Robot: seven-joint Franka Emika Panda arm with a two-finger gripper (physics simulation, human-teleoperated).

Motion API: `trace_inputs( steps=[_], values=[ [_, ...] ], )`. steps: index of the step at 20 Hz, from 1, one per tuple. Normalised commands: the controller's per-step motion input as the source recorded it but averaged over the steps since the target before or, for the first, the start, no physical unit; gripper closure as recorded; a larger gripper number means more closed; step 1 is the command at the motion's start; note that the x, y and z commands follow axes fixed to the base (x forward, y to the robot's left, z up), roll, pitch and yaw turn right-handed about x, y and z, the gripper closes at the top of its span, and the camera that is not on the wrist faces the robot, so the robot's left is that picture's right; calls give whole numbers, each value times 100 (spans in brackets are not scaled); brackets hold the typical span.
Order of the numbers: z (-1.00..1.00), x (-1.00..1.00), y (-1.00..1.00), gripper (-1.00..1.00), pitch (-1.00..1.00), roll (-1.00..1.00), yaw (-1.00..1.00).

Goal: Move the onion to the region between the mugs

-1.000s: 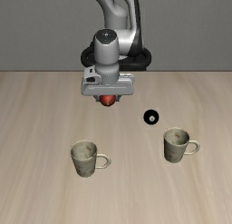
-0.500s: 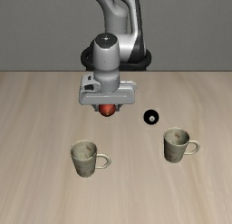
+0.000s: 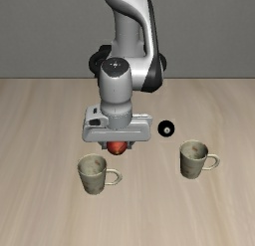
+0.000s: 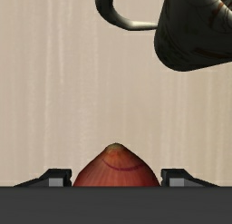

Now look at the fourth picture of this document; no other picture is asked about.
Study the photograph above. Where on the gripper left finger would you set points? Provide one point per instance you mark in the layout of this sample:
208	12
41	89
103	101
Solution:
56	177

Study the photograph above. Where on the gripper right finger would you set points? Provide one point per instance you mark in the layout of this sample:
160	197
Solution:
175	177

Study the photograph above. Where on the red onion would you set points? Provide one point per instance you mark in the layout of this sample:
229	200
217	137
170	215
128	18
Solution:
116	171

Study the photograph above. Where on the black mug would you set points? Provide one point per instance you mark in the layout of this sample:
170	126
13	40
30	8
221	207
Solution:
193	28

